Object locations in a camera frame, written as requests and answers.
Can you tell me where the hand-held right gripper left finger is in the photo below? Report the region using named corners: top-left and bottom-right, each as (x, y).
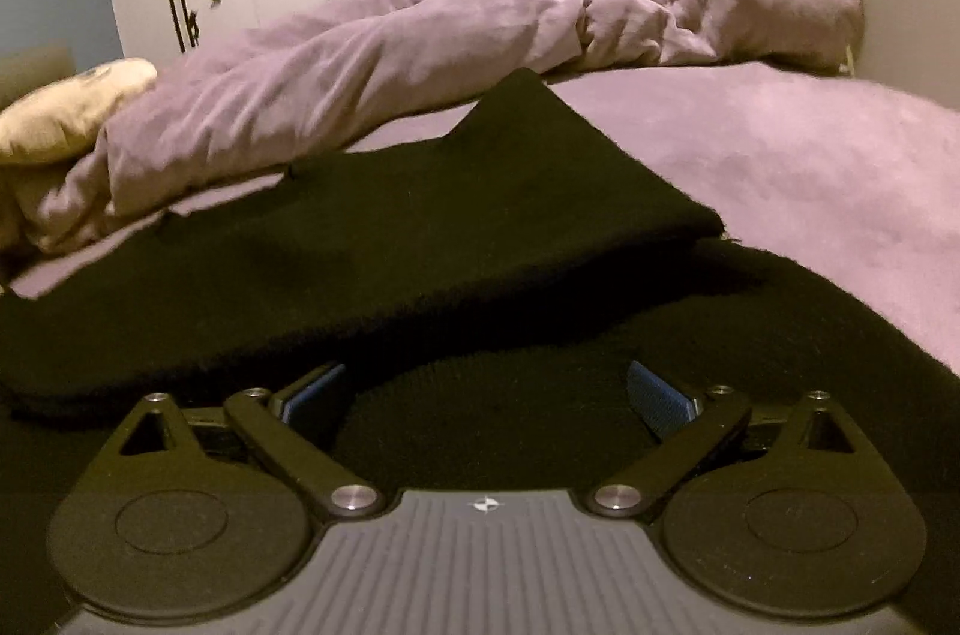
top-left (118, 363), bottom-right (382, 521)

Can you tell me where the beige pillow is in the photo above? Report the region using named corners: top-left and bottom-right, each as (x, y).
top-left (0, 58), bottom-right (158, 254)

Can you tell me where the black knit garment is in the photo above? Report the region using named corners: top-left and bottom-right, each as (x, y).
top-left (0, 67), bottom-right (960, 606)

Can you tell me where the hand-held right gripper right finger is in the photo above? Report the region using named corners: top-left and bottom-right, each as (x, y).
top-left (586, 360), bottom-right (856, 520)

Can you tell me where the purple crumpled duvet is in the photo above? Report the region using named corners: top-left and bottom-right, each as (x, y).
top-left (30, 0), bottom-right (865, 254)

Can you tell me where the grey headboard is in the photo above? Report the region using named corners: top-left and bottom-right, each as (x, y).
top-left (0, 46), bottom-right (77, 113)

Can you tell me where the bed with purple sheet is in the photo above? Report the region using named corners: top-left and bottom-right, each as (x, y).
top-left (7, 61), bottom-right (960, 381)

